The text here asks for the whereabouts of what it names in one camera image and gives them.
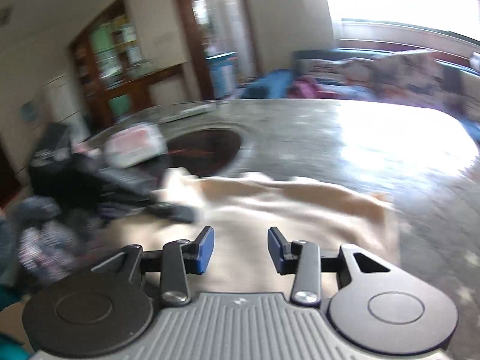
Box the beige cloth garment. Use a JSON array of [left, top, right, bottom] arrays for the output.
[[102, 168, 400, 295]]

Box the pastel tissue pack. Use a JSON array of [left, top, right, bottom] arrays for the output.
[[103, 123, 168, 168]]

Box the grey remote control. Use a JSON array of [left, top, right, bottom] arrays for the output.
[[160, 104, 217, 125]]

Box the brown wooden cabinet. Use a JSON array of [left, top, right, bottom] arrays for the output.
[[69, 0, 190, 131]]

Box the blue cabinet in doorway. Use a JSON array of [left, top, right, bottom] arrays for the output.
[[205, 51, 238, 99]]

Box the pink magenta cloth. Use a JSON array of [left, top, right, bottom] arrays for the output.
[[287, 75, 323, 98]]

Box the grey quilted star tablecloth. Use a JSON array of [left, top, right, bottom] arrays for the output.
[[85, 97, 480, 308]]

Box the butterfly cushion left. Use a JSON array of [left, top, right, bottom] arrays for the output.
[[298, 58, 375, 100]]

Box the butterfly cushion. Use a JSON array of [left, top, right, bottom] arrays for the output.
[[298, 58, 375, 100], [372, 49, 445, 98]]

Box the blue corner sofa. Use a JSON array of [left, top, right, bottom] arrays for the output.
[[240, 48, 479, 141]]

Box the butterfly cushion right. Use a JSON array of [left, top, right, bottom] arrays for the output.
[[372, 49, 445, 98]]

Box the window with frame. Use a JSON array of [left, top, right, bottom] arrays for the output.
[[327, 0, 479, 55]]

